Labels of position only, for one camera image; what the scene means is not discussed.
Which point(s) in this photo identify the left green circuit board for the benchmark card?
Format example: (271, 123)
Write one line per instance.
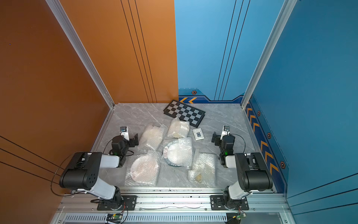
(114, 218)

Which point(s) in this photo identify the black white checkerboard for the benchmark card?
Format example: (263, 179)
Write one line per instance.
(184, 112)

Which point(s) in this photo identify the bubble wrapped item far centre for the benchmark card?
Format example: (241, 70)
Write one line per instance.
(178, 129)

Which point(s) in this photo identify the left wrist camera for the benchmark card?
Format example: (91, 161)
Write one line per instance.
(124, 132)

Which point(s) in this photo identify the bubble wrapped pink plate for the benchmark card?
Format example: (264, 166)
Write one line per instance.
(143, 169)

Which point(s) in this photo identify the aluminium front rail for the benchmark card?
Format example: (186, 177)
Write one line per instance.
(156, 199)

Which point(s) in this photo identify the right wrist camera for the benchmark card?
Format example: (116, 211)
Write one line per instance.
(225, 131)

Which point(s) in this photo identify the left aluminium corner post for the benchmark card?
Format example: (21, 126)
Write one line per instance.
(69, 30)

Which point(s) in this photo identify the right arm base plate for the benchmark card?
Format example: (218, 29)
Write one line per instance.
(221, 203)

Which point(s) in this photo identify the bubble wrapped plate far left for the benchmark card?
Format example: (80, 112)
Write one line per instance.
(152, 137)

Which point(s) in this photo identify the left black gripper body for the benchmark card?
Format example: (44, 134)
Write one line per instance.
(130, 144)

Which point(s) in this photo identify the right green circuit board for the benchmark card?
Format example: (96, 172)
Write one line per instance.
(235, 218)

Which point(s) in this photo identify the right aluminium corner post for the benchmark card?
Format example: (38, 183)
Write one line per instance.
(273, 38)

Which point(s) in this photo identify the green circuit board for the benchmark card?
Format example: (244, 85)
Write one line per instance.
(235, 218)
(114, 218)

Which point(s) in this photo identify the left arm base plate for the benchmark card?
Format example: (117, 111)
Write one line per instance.
(125, 203)

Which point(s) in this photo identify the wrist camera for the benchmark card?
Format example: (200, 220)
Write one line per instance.
(225, 131)
(124, 132)

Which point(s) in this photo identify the bubble wrap of yellow plate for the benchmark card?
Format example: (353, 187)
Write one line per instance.
(204, 163)

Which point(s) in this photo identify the yellow dinner plate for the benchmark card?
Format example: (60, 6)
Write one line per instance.
(198, 178)

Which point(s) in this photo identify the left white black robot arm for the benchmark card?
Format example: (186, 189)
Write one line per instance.
(82, 174)

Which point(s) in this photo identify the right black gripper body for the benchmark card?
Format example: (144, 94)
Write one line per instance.
(218, 143)

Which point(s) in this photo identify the bubble wrapped white blue plate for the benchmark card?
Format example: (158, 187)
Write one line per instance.
(178, 152)

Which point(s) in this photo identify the white vented cable duct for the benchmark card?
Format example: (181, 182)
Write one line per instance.
(103, 218)

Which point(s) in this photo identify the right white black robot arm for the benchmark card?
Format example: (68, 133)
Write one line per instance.
(251, 169)

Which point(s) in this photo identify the aluminium corner post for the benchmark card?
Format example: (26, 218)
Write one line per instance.
(273, 38)
(69, 30)

